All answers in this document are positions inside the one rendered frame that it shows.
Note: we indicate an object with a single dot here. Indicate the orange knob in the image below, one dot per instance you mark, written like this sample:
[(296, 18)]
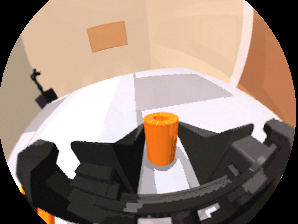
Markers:
[(161, 138)]

